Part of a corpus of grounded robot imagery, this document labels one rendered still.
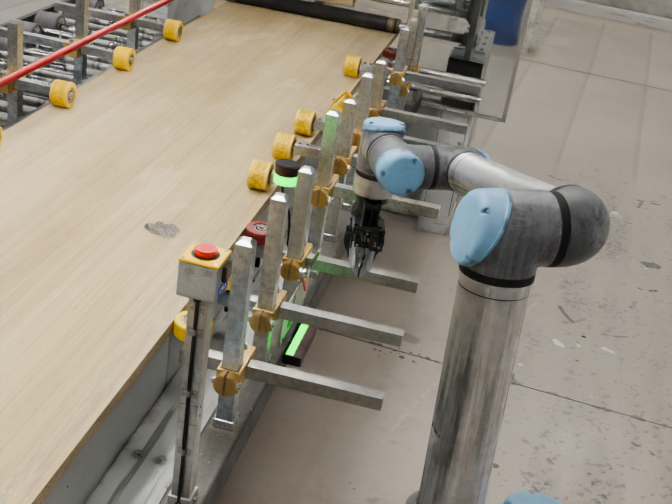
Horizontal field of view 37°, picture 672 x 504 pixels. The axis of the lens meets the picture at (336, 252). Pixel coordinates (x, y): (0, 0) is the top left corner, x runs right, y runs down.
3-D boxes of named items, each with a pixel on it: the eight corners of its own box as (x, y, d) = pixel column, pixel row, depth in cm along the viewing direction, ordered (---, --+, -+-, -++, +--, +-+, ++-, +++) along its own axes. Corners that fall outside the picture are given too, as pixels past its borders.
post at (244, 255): (233, 437, 216) (257, 236, 195) (228, 447, 213) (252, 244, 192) (218, 433, 216) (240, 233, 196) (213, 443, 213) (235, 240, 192)
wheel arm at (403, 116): (466, 132, 337) (468, 123, 336) (465, 135, 334) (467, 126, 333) (360, 110, 342) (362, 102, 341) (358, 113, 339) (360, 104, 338)
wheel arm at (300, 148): (449, 183, 293) (451, 171, 291) (448, 187, 290) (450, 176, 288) (284, 148, 299) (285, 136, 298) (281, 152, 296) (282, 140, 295)
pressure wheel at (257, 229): (276, 263, 261) (281, 223, 256) (267, 276, 254) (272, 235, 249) (246, 256, 262) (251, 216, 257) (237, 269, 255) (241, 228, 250)
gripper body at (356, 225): (347, 251, 220) (356, 200, 215) (346, 234, 228) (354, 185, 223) (382, 255, 221) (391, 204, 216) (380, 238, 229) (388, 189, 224)
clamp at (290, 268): (310, 261, 260) (313, 243, 258) (297, 283, 248) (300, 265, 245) (289, 256, 260) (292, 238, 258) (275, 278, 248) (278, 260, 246)
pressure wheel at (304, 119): (308, 133, 315) (312, 139, 323) (314, 109, 316) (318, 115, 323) (290, 129, 316) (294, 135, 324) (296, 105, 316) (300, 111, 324)
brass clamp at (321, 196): (338, 192, 278) (341, 175, 275) (328, 210, 266) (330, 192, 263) (317, 187, 278) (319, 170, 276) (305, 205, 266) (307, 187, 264)
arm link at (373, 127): (369, 126, 207) (358, 110, 216) (360, 182, 212) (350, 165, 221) (413, 129, 209) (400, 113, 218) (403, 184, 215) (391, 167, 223)
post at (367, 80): (352, 216, 327) (375, 72, 306) (349, 220, 324) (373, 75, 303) (341, 213, 327) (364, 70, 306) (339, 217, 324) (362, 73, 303)
